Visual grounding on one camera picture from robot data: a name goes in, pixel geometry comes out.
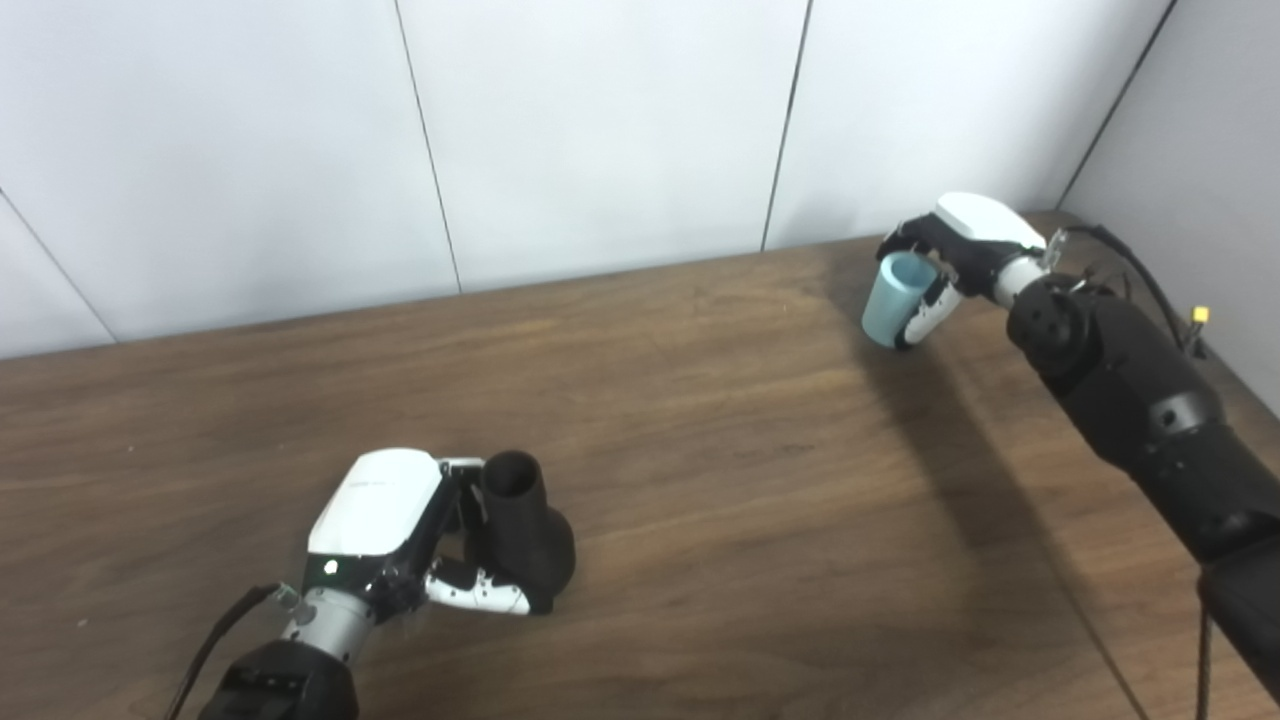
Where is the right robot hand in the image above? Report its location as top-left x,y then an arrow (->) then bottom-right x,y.
876,192 -> 1049,351

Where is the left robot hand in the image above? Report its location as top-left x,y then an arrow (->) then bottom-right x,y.
304,448 -> 533,623

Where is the light-blue hose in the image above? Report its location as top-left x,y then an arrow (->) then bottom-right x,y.
861,251 -> 940,349

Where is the black nozzle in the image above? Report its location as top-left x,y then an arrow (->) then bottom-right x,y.
463,450 -> 577,614

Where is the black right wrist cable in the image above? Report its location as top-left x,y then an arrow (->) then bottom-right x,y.
1043,223 -> 1216,720

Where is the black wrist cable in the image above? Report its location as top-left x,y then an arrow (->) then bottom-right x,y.
163,583 -> 303,720
1043,223 -> 1216,720

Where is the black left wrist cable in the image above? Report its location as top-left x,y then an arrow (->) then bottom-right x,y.
163,583 -> 303,720

